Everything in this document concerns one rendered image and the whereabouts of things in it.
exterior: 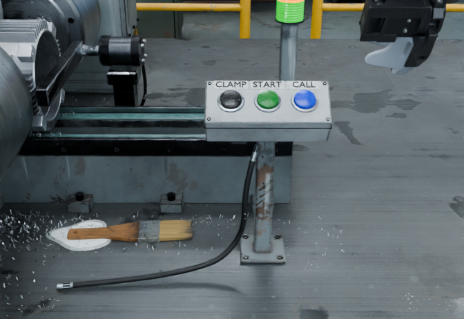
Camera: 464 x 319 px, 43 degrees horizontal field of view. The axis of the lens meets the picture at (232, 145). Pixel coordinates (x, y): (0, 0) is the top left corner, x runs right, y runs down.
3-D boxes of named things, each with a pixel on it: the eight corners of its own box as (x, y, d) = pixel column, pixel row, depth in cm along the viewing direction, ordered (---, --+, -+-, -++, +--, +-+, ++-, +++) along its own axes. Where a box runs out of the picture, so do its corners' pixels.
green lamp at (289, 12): (276, 23, 126) (277, 3, 123) (275, 16, 131) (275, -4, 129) (304, 24, 126) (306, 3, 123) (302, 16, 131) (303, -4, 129)
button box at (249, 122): (205, 142, 82) (203, 121, 78) (206, 99, 86) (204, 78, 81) (328, 142, 82) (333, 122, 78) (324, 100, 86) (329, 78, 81)
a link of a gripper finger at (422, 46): (398, 45, 70) (418, -8, 62) (413, 45, 70) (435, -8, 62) (404, 76, 68) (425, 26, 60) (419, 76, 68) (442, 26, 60)
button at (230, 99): (219, 114, 80) (219, 107, 78) (219, 96, 82) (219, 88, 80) (242, 114, 80) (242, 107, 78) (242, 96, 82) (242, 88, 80)
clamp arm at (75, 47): (72, 54, 117) (33, 107, 94) (70, 40, 115) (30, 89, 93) (90, 54, 117) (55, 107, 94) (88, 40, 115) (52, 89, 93)
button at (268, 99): (256, 114, 80) (257, 107, 78) (256, 96, 82) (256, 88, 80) (278, 114, 80) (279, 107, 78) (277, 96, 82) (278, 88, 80)
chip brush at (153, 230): (65, 246, 95) (64, 241, 94) (70, 227, 99) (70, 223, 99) (193, 239, 96) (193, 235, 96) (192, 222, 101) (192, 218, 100)
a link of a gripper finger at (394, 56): (355, 70, 74) (371, 21, 66) (403, 70, 74) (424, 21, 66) (358, 91, 72) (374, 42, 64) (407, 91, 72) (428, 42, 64)
